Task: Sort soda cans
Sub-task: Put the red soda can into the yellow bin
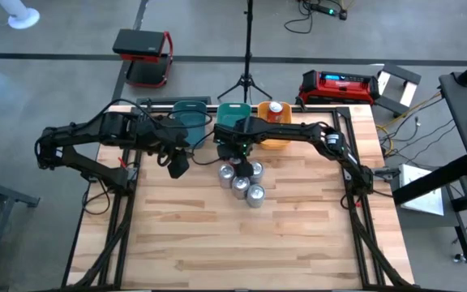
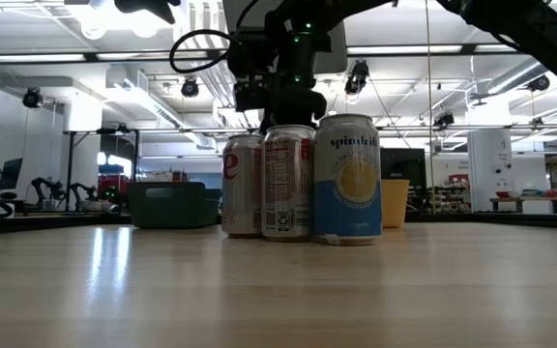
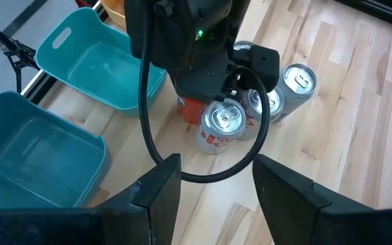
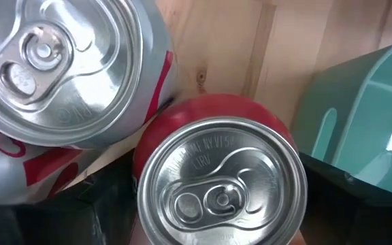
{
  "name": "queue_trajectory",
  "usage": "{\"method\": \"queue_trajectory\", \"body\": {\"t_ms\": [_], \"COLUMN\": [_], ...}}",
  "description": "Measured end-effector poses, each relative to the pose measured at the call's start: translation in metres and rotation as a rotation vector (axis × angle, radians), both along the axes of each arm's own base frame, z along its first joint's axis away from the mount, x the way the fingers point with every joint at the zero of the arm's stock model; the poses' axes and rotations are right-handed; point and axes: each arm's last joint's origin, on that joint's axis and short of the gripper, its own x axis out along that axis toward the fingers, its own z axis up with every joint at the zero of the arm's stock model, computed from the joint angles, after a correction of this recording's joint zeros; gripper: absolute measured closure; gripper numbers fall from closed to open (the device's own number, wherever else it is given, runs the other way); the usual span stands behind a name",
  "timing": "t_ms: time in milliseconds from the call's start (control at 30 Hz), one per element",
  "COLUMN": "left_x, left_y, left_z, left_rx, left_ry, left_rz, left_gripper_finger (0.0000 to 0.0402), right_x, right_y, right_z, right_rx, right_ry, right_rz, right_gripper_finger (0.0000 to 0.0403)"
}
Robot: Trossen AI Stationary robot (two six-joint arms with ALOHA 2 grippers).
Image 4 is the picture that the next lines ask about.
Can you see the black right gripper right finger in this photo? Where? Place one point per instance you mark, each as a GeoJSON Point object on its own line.
{"type": "Point", "coordinates": [352, 221]}

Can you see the silver soda can red print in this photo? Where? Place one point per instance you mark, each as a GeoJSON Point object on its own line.
{"type": "Point", "coordinates": [63, 85]}

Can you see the teal plastic bin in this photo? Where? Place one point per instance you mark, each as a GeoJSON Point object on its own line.
{"type": "Point", "coordinates": [369, 119]}

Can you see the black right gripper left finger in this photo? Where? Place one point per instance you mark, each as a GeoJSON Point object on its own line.
{"type": "Point", "coordinates": [80, 217]}

